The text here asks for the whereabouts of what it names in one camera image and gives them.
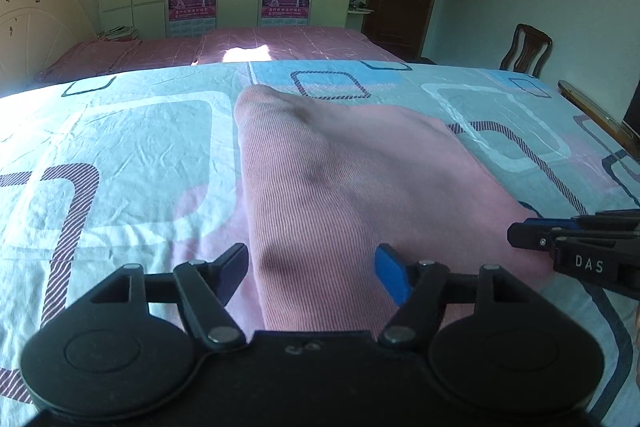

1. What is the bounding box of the cream arched headboard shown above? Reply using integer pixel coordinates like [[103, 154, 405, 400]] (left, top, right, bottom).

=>
[[0, 0, 96, 96]]

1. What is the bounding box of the patterned blue bed sheet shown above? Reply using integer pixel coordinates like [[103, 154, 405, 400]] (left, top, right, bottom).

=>
[[1, 61, 639, 426]]

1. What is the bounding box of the dark wooden chair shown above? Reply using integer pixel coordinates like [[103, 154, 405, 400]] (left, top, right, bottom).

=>
[[499, 24, 553, 78]]

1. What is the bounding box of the pink checked bed cover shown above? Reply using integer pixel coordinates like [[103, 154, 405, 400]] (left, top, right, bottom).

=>
[[35, 26, 399, 84]]

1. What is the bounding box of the pink sweater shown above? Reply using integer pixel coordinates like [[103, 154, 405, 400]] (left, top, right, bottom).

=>
[[171, 83, 557, 338]]

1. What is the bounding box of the wooden bed footboard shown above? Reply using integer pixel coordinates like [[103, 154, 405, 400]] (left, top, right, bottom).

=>
[[558, 80, 639, 159]]

